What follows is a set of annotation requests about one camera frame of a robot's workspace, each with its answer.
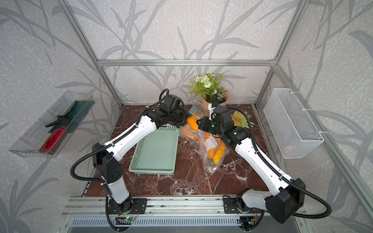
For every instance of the yellow orange mango small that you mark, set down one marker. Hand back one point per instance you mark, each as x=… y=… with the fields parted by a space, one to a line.
x=218 y=154

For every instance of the long orange mango front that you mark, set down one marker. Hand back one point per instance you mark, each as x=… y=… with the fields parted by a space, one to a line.
x=192 y=122

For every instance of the clear plastic wall tray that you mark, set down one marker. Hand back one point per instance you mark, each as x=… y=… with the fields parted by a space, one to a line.
x=49 y=134

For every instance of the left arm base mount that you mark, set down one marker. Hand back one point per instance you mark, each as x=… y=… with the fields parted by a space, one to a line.
x=135 y=206

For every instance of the clear zip-top bag blue zipper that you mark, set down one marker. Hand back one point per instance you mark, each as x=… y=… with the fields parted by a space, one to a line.
x=195 y=138

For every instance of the white wire mesh basket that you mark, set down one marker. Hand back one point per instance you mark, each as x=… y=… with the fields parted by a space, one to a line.
x=294 y=131

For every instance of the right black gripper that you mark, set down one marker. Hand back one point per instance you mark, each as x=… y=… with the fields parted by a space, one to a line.
x=202 y=126

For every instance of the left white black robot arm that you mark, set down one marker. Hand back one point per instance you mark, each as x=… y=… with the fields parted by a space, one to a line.
x=108 y=156

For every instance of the potted artificial plant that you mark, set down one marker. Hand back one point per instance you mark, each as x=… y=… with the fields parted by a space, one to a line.
x=208 y=86

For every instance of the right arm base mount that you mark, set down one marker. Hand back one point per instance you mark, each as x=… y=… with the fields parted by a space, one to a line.
x=236 y=206

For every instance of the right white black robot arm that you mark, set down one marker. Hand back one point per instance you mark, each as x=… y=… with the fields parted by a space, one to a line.
x=285 y=195

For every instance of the clear zip-top bag white print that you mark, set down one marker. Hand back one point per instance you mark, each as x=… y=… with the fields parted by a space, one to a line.
x=211 y=142

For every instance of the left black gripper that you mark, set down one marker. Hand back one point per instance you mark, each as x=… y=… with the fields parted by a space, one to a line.
x=186 y=114

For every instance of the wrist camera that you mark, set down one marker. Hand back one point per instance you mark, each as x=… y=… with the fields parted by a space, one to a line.
x=221 y=113
x=172 y=104

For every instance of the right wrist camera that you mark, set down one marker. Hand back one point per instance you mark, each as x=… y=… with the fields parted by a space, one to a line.
x=221 y=113

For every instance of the dark green cloth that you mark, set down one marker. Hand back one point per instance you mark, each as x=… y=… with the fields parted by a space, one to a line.
x=76 y=113

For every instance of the black pruning shears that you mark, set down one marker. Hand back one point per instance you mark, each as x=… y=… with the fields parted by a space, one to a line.
x=65 y=121

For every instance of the yellow green garden gloves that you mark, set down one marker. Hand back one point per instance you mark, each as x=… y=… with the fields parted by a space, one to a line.
x=240 y=120

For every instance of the large orange mango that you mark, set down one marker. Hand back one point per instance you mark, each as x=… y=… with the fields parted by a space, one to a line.
x=211 y=153

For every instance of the green perforated plastic basket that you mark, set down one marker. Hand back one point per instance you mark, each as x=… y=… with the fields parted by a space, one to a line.
x=156 y=153

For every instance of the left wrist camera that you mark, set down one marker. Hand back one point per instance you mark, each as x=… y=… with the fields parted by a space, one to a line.
x=172 y=104

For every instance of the red handled brush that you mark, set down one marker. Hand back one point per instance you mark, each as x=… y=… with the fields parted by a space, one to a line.
x=54 y=141

